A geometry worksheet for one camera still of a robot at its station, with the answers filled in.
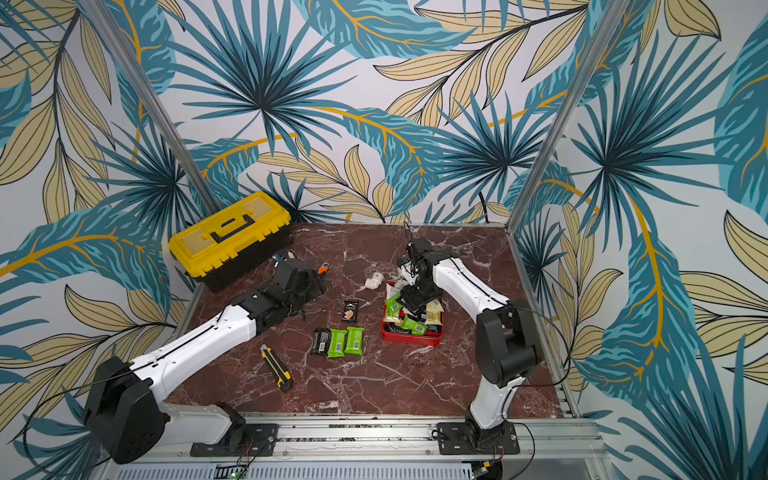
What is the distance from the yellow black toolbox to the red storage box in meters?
0.44

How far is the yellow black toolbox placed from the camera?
903 mm

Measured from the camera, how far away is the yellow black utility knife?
32.6 inches

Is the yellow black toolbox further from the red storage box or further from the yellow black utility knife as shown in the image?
the red storage box

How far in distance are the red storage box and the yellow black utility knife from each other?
0.98 ft

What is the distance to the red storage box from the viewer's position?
0.90 meters
